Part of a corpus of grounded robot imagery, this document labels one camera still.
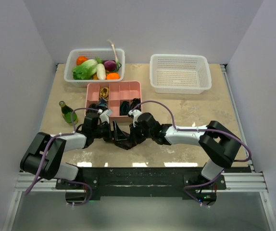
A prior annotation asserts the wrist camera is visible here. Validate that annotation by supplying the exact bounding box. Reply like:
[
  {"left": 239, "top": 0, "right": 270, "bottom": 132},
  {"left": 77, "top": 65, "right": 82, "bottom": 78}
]
[
  {"left": 127, "top": 109, "right": 142, "bottom": 127},
  {"left": 97, "top": 109, "right": 113, "bottom": 124}
]

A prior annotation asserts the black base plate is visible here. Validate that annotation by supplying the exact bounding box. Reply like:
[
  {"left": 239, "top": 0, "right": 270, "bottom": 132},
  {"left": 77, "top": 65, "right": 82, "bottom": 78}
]
[{"left": 56, "top": 167, "right": 226, "bottom": 205}]

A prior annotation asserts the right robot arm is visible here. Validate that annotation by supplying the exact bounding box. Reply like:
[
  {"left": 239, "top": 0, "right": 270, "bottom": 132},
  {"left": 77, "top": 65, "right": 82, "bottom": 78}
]
[{"left": 128, "top": 110, "right": 241, "bottom": 189}]

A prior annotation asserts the orange tomato back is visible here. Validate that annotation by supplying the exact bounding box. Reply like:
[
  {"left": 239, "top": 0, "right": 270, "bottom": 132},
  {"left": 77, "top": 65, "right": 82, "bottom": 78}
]
[{"left": 76, "top": 56, "right": 88, "bottom": 65}]

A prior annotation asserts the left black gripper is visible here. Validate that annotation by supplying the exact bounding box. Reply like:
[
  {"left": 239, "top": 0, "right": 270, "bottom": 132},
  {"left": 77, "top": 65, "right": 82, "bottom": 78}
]
[{"left": 92, "top": 120, "right": 127, "bottom": 143}]

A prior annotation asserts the aluminium frame rail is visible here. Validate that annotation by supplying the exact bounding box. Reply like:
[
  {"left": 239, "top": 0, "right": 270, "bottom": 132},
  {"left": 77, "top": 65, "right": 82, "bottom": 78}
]
[{"left": 14, "top": 172, "right": 268, "bottom": 193}]

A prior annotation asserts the white vegetable basket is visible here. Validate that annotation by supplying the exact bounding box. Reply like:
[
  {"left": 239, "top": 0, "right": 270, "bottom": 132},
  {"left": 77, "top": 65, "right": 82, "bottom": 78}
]
[{"left": 64, "top": 48, "right": 125, "bottom": 87}]

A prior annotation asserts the brown patterned tie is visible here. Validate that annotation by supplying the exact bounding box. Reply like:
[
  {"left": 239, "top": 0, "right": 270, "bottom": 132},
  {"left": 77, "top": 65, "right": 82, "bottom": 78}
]
[{"left": 114, "top": 134, "right": 137, "bottom": 150}]

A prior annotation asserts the white empty basket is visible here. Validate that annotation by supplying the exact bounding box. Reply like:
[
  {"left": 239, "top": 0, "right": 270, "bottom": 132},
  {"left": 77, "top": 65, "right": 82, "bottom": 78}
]
[{"left": 150, "top": 54, "right": 212, "bottom": 94}]

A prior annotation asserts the purple onion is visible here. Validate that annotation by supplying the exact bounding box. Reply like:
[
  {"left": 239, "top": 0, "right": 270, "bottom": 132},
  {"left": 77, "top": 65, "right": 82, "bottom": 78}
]
[{"left": 103, "top": 60, "right": 117, "bottom": 72}]

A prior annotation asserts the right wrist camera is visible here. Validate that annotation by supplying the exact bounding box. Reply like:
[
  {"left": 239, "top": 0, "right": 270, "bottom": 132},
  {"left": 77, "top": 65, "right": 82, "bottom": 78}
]
[{"left": 127, "top": 109, "right": 142, "bottom": 127}]

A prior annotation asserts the orange front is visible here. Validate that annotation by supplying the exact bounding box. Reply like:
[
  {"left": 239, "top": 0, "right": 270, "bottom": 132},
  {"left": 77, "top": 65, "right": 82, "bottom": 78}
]
[{"left": 106, "top": 73, "right": 120, "bottom": 80}]

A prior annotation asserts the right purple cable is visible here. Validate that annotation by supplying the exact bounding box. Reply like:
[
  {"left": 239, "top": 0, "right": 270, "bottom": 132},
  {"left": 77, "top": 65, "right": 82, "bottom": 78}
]
[{"left": 130, "top": 100, "right": 252, "bottom": 208}]

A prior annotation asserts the green glass bottle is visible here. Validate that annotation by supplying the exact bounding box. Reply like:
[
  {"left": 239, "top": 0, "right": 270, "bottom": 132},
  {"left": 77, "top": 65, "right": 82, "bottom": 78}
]
[{"left": 59, "top": 101, "right": 78, "bottom": 125}]

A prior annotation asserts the rolled black orange tie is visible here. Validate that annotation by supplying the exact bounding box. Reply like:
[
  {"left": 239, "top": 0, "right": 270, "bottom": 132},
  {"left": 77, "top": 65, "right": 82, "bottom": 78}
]
[{"left": 130, "top": 98, "right": 141, "bottom": 111}]

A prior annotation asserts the green lettuce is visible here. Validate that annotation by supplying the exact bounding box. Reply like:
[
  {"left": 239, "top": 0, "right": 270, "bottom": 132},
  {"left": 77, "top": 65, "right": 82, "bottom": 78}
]
[{"left": 72, "top": 59, "right": 98, "bottom": 80}]

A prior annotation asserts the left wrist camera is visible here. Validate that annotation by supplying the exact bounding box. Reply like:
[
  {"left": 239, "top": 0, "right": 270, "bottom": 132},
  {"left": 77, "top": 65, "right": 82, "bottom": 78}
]
[{"left": 97, "top": 109, "right": 113, "bottom": 124}]

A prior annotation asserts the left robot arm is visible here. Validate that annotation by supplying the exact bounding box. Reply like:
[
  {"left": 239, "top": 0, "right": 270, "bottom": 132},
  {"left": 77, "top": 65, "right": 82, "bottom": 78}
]
[{"left": 20, "top": 113, "right": 131, "bottom": 189}]

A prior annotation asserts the rolled dark blue tie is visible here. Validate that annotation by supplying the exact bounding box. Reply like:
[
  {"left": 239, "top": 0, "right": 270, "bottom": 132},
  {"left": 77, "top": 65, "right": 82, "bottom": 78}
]
[{"left": 87, "top": 98, "right": 108, "bottom": 113}]

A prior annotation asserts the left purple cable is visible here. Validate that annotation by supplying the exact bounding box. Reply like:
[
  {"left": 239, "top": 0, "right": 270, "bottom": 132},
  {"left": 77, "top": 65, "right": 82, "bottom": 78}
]
[{"left": 25, "top": 107, "right": 102, "bottom": 208}]

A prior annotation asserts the rolled yellow tie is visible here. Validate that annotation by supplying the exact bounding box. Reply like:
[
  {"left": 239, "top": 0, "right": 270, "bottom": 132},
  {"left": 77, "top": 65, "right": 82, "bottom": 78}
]
[{"left": 99, "top": 87, "right": 110, "bottom": 100}]

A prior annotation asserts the white radish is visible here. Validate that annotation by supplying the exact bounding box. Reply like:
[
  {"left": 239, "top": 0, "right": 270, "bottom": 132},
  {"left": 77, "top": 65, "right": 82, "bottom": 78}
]
[{"left": 96, "top": 64, "right": 106, "bottom": 80}]

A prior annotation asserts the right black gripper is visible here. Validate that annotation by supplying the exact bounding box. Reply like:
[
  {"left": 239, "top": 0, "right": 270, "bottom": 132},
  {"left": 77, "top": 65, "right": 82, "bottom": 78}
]
[{"left": 128, "top": 122, "right": 153, "bottom": 145}]

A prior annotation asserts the green onion stalk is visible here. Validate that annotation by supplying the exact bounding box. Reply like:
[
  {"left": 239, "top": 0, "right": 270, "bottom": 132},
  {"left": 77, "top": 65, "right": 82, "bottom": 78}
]
[{"left": 107, "top": 39, "right": 122, "bottom": 71}]

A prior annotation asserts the pink divided organizer tray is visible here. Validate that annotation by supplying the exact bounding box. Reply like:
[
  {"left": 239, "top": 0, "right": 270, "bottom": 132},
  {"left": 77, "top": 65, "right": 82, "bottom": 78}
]
[{"left": 86, "top": 80, "right": 142, "bottom": 123}]

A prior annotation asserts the purple cable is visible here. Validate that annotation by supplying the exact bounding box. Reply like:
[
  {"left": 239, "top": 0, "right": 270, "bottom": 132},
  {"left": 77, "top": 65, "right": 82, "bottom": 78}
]
[
  {"left": 130, "top": 100, "right": 252, "bottom": 208},
  {"left": 25, "top": 107, "right": 102, "bottom": 208}
]

